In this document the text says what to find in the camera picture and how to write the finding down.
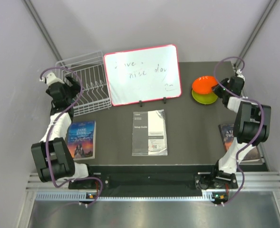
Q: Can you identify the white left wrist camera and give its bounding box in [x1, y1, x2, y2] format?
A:
[40, 72, 64, 86]

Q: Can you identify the Jane Eyre paperback book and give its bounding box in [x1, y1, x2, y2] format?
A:
[67, 121, 96, 161]

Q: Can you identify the lime green plate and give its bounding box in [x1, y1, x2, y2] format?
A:
[191, 90, 218, 105]

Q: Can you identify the dark paperback book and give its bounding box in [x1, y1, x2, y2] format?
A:
[218, 123, 263, 164]

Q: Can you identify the white wire dish rack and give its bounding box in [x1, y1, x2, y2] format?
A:
[54, 51, 112, 116]

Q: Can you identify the grey slotted cable duct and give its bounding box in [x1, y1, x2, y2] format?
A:
[35, 192, 225, 202]

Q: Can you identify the orange plate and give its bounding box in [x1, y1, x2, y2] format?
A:
[192, 76, 218, 95]

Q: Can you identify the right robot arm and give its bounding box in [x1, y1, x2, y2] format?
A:
[209, 76, 271, 188]

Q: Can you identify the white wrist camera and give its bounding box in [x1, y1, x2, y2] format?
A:
[235, 69, 245, 81]
[40, 72, 64, 86]

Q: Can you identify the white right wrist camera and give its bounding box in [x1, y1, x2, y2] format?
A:
[235, 69, 245, 81]

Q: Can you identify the setup guide booklet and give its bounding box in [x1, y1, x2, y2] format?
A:
[132, 109, 168, 156]

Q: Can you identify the red framed whiteboard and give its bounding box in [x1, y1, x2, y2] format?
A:
[104, 44, 182, 106]

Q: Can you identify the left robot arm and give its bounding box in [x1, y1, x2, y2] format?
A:
[31, 73, 96, 189]

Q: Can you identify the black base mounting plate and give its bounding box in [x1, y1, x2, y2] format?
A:
[68, 165, 239, 190]

